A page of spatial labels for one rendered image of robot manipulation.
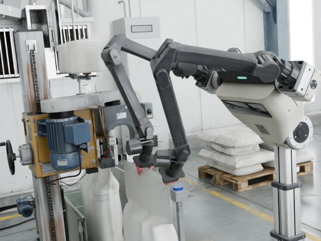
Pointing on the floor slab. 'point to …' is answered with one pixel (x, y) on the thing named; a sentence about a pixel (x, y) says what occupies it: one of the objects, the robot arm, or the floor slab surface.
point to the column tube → (29, 101)
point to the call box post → (180, 221)
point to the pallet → (222, 179)
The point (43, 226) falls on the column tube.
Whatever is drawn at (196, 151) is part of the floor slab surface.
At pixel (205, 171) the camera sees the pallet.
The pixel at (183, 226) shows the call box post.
